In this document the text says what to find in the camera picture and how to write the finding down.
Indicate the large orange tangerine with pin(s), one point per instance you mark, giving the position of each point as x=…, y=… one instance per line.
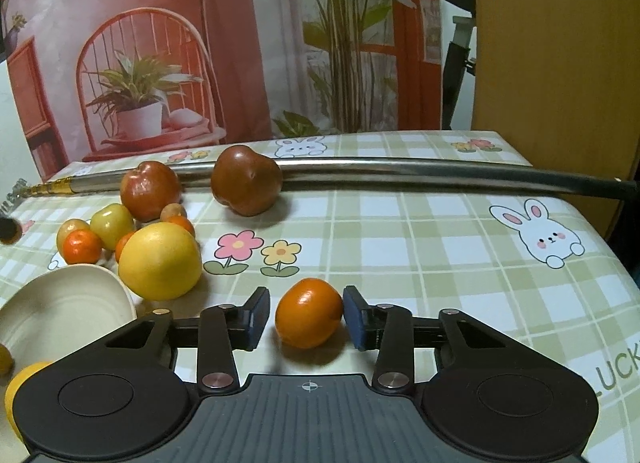
x=308, y=314

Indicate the dark red apple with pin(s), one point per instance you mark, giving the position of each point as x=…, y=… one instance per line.
x=245, y=181

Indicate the yellow orange round fruit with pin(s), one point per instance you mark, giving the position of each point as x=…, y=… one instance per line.
x=66, y=229

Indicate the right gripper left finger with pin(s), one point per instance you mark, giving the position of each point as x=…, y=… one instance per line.
x=222, y=329

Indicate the cream round plate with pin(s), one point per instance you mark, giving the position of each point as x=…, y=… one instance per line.
x=61, y=311

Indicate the wooden board panel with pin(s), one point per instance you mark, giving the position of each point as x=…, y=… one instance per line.
x=559, y=79

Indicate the black stand with knob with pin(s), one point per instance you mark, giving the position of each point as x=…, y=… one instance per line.
x=458, y=61

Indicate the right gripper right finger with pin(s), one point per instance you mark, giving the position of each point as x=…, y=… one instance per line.
x=387, y=329

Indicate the telescopic metal back scratcher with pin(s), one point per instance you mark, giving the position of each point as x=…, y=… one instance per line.
x=351, y=171

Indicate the printed room backdrop cloth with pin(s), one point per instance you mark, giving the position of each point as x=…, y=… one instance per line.
x=99, y=80

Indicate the small mandarin orange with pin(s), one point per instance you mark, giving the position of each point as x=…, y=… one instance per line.
x=82, y=246
x=121, y=244
x=182, y=222

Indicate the yellow green apple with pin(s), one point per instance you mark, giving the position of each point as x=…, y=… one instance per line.
x=111, y=223

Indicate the large yellow grapefruit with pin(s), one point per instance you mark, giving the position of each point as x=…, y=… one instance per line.
x=15, y=384

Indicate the small brown longan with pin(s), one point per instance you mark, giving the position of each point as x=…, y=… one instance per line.
x=172, y=210

